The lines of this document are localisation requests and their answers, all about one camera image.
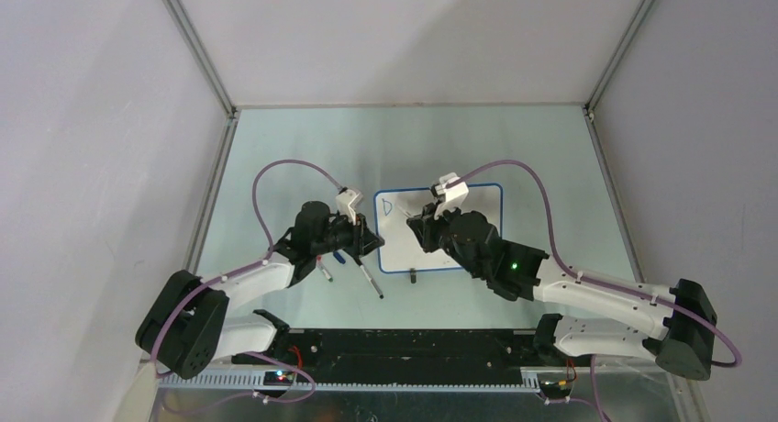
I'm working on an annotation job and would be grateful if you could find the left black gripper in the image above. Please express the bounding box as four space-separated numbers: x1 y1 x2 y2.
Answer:
312 206 383 258

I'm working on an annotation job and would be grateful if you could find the green whiteboard marker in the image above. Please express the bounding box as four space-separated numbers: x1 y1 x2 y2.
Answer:
317 257 334 283

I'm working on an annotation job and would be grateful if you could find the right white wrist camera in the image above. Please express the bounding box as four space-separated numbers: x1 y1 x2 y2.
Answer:
430 172 469 219

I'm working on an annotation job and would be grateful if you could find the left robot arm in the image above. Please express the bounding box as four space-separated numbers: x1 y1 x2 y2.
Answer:
135 201 385 379

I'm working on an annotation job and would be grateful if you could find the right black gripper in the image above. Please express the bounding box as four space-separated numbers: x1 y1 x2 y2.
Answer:
408 199 484 279

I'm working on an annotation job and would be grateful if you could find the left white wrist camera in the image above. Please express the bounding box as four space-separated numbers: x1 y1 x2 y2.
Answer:
335 187 363 225

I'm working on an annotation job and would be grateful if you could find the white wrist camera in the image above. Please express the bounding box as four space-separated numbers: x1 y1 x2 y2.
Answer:
430 172 469 219
335 187 363 225

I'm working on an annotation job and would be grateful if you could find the black whiteboard marker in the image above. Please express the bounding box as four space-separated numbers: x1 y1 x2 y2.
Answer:
356 259 384 299

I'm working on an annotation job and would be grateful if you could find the blue framed whiteboard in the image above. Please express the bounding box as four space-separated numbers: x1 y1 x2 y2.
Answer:
373 183 504 274

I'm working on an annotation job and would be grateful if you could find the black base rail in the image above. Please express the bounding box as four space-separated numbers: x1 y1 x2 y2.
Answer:
267 328 567 386

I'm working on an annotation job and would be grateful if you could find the blue whiteboard marker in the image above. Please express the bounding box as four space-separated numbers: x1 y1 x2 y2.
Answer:
395 204 414 218

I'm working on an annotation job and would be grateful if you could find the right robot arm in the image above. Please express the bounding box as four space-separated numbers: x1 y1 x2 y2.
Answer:
406 204 717 381

